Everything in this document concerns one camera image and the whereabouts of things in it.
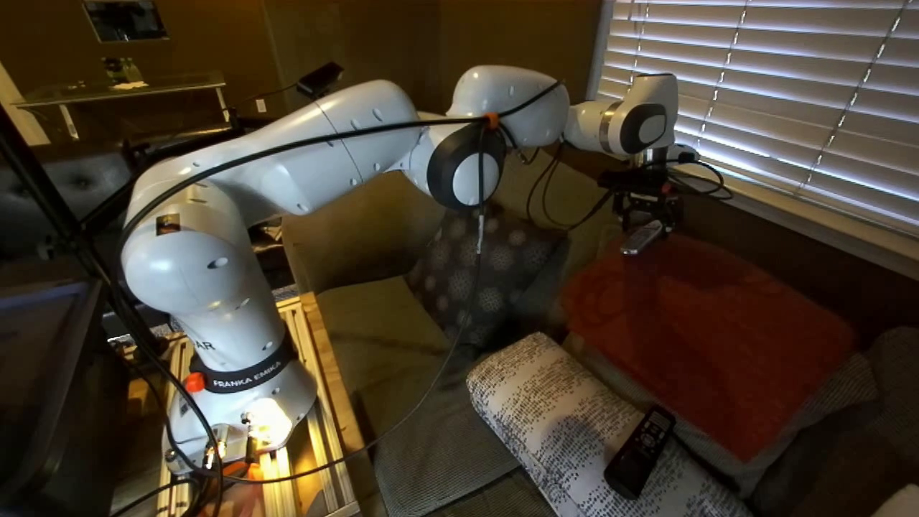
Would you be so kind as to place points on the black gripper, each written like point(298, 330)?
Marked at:
point(650, 199)

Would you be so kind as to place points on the grey remote control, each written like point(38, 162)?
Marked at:
point(641, 239)

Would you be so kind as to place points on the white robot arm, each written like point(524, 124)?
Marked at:
point(288, 162)

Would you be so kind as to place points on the orange brown fleece blanket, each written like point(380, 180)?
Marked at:
point(708, 334)

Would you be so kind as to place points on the black remote control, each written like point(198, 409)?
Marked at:
point(639, 452)

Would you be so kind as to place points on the pale cushion under fleece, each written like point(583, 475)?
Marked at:
point(821, 422)

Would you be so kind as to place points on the wooden window sill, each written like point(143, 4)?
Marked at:
point(814, 225)

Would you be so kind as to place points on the dark pillow with floral print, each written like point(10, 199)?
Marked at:
point(489, 277)

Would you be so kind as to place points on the white window blinds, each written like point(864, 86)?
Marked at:
point(784, 88)

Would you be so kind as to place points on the white pillow with dot print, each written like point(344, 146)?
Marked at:
point(555, 412)

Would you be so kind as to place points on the grey green sofa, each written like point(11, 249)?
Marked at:
point(403, 327)

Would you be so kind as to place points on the white pillow with leaf print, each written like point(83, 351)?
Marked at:
point(903, 503)

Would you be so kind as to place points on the black stand pole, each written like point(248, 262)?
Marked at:
point(43, 192)

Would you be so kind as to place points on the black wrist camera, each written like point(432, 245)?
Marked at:
point(631, 180)

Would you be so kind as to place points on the black camera on stand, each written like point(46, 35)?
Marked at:
point(318, 78)

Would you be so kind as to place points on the robot base frame table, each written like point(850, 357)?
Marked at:
point(317, 403)

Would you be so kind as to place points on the wall shelf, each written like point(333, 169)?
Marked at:
point(123, 91)

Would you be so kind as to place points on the framed wall picture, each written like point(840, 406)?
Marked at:
point(122, 20)

